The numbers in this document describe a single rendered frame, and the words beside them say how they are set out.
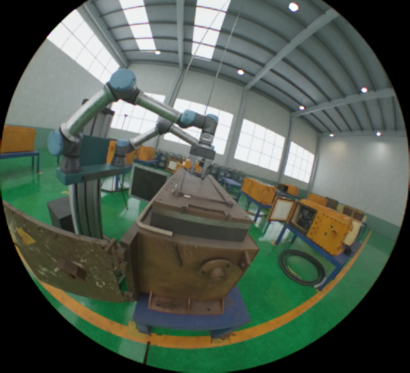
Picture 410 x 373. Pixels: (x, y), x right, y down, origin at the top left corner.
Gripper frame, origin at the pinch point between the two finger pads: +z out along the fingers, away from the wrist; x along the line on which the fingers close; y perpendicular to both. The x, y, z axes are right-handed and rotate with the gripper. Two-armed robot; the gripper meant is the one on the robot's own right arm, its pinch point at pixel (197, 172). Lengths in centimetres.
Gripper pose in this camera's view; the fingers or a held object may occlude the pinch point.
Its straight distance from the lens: 66.9
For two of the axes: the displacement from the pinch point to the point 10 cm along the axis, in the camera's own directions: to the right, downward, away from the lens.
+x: 9.7, 2.6, 0.2
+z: -2.6, 9.6, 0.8
